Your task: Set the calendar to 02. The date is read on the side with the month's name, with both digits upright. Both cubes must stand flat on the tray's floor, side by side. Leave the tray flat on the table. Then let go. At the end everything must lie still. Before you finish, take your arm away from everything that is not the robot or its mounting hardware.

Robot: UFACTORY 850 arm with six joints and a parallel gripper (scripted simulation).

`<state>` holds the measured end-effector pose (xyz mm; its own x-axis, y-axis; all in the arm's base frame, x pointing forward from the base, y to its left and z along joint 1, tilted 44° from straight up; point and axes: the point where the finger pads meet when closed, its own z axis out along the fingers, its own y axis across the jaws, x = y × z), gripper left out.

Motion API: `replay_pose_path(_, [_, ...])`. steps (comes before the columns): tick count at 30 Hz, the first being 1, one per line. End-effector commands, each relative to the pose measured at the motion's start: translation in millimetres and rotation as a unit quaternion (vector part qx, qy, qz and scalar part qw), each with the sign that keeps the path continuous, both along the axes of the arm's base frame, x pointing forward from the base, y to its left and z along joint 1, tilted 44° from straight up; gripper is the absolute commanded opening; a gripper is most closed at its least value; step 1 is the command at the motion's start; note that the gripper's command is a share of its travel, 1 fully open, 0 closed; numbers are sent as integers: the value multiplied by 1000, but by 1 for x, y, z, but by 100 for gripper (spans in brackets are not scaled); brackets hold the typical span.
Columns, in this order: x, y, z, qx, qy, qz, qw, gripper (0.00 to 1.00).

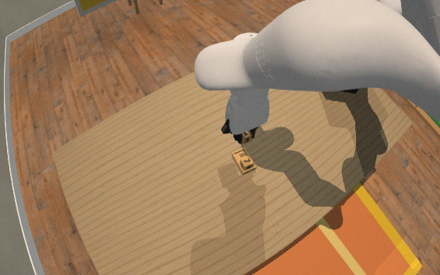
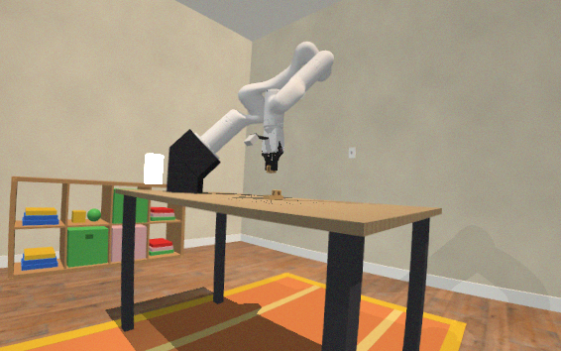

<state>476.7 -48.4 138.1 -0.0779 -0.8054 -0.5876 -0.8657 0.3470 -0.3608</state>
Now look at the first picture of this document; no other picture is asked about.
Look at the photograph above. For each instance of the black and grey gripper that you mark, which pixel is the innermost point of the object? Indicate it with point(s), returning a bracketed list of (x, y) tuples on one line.
[(240, 119)]

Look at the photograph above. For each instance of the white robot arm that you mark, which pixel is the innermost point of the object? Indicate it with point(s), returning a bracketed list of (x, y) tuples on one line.
[(333, 45)]

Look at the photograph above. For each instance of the tan cardboard cube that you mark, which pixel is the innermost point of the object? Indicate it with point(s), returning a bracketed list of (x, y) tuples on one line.
[(246, 162), (246, 137)]

